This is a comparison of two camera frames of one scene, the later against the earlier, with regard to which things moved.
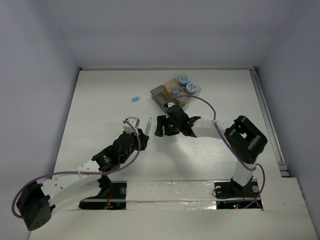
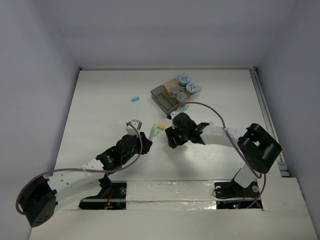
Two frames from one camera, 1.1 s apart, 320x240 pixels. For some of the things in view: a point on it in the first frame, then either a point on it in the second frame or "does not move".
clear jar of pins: [182, 98] does not move
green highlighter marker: [148, 126] to [152, 132]
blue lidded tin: [191, 88] does not move
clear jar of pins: [174, 89] does not move
